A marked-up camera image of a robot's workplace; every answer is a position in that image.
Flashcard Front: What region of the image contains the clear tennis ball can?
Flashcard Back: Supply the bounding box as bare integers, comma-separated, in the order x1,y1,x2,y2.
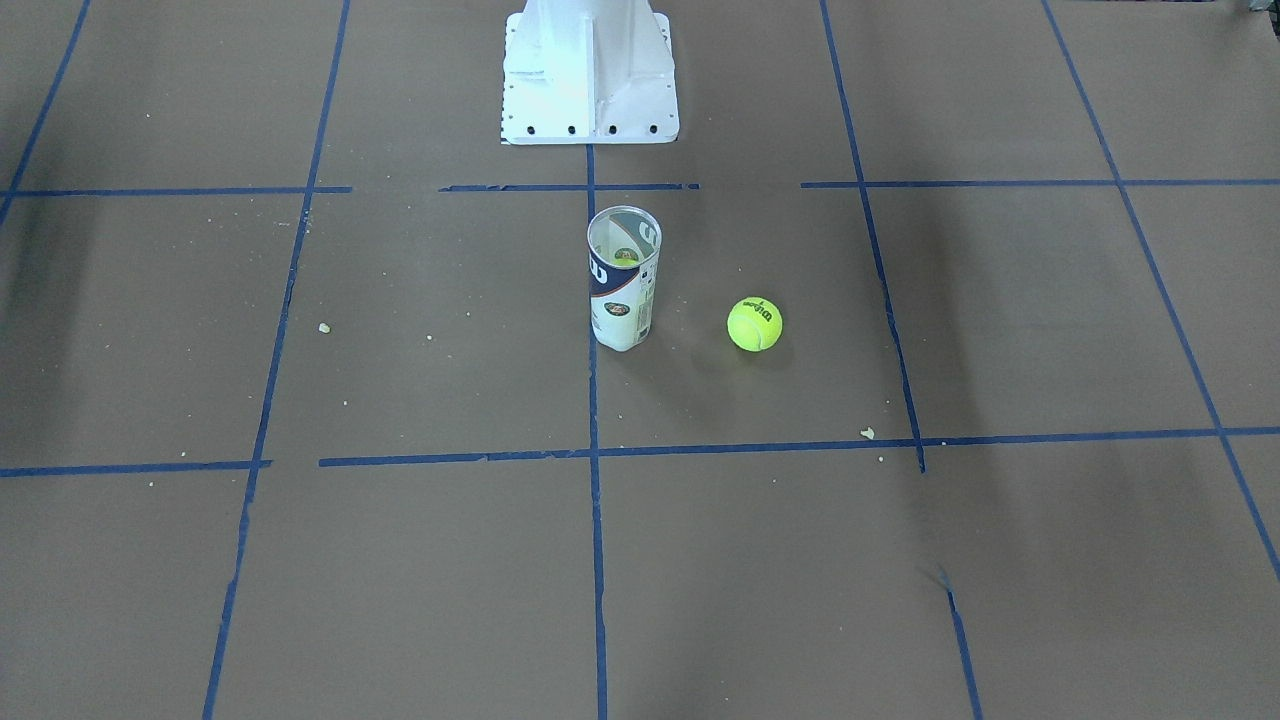
588,205,662,352

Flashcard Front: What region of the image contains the yellow tennis ball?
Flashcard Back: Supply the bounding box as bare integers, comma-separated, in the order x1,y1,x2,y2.
726,296,783,352

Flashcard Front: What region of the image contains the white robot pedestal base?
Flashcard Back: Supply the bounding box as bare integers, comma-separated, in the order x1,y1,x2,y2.
500,1,681,146

